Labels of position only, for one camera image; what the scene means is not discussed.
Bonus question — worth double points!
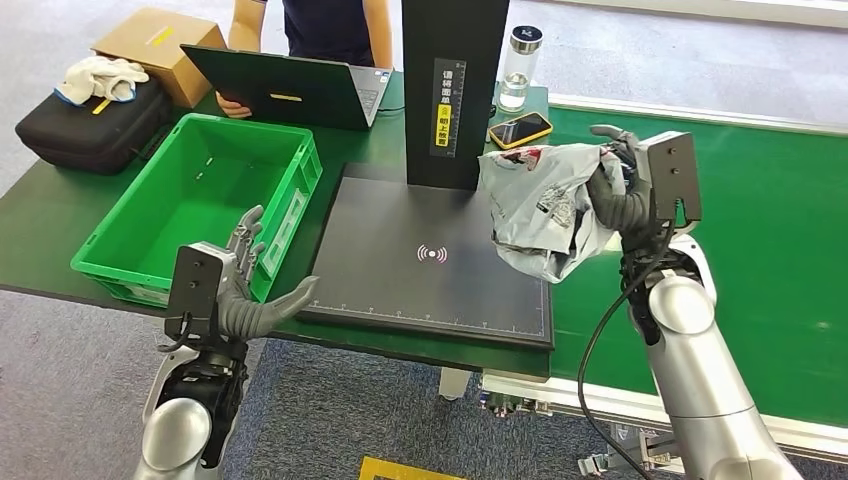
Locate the aluminium conveyor side rail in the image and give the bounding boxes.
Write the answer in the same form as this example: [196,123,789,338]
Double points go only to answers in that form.
[547,94,848,137]
[476,370,848,480]

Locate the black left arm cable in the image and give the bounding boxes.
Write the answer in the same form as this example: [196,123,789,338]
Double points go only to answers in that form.
[157,314,197,354]

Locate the glass water bottle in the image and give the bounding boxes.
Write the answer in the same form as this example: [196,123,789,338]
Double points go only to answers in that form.
[496,25,543,114]

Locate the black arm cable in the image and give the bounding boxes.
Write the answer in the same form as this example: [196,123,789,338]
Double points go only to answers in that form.
[576,218,677,480]
[157,314,197,354]

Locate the white table leg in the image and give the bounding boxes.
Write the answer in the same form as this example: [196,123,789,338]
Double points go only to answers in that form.
[438,367,472,402]

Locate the white plastic mailer package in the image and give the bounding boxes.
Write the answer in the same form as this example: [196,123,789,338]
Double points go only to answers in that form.
[478,142,627,285]

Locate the black carrying case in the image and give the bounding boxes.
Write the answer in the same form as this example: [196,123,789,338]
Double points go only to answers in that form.
[14,78,172,177]

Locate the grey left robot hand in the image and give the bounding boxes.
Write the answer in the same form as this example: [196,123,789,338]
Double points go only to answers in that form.
[215,203,321,340]

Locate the black laptop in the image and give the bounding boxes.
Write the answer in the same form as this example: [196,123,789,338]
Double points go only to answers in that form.
[180,44,394,132]

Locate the person's right hand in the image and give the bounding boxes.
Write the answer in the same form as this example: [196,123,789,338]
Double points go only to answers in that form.
[214,92,254,121]

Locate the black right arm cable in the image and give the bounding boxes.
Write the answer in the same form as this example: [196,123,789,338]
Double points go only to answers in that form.
[576,218,677,480]

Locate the black scanner column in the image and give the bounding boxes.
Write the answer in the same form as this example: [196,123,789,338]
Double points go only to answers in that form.
[401,0,510,193]

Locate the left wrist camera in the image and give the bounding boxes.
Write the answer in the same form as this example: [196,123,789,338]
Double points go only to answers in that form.
[163,241,233,342]

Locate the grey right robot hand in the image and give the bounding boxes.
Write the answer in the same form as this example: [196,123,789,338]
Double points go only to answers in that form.
[586,124,657,236]

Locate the green plastic crate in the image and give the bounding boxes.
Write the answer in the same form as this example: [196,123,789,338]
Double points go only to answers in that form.
[70,113,325,309]

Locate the smartphone with orange case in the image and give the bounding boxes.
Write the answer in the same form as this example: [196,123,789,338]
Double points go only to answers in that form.
[488,111,554,152]

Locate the person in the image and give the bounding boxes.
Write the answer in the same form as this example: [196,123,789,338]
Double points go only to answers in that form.
[214,0,395,121]

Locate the brown cardboard box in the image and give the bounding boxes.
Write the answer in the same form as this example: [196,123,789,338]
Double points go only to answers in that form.
[91,7,228,110]

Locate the black scanner base plate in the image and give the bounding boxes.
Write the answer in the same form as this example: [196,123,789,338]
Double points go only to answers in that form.
[296,162,555,351]

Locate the white work gloves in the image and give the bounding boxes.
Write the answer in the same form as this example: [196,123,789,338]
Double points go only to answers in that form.
[54,56,151,107]

